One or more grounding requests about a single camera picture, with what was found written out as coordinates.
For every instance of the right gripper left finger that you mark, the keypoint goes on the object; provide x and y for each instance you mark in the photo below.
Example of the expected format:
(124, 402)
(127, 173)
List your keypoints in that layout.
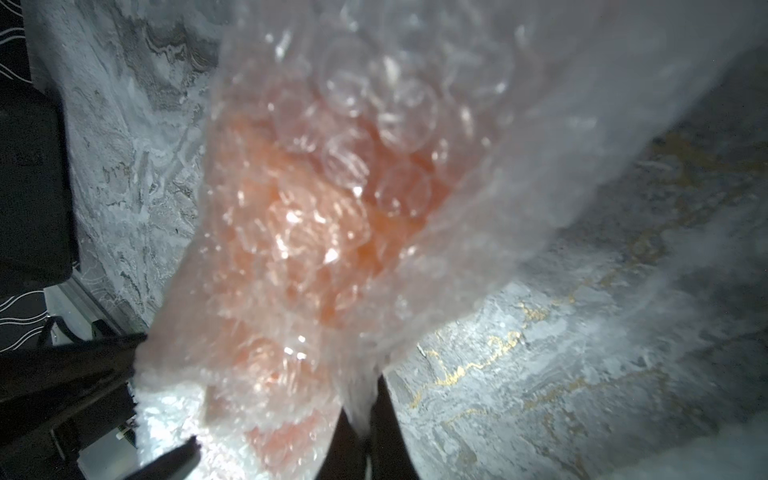
(347, 456)

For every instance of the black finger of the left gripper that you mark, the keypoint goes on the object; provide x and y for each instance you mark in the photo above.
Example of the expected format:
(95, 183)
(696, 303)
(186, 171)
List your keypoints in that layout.
(43, 388)
(176, 464)

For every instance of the black plastic case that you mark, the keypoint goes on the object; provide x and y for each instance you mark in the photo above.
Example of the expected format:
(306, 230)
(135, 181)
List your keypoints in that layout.
(38, 247)

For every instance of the orange glass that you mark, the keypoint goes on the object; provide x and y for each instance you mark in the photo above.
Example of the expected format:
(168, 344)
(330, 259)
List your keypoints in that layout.
(375, 169)

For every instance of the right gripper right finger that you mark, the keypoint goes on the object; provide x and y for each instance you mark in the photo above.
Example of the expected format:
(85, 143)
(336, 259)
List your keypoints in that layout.
(387, 451)

